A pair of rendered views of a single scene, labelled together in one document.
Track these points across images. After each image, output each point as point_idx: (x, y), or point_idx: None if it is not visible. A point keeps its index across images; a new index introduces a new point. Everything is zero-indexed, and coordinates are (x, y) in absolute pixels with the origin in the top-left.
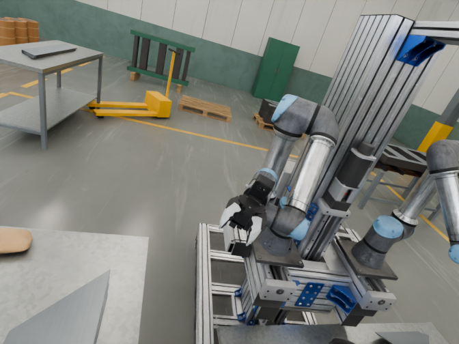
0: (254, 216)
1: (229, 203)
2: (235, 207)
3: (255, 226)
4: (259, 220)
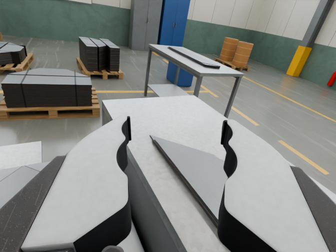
0: (106, 215)
1: (334, 212)
2: (264, 202)
3: (100, 147)
4: (58, 204)
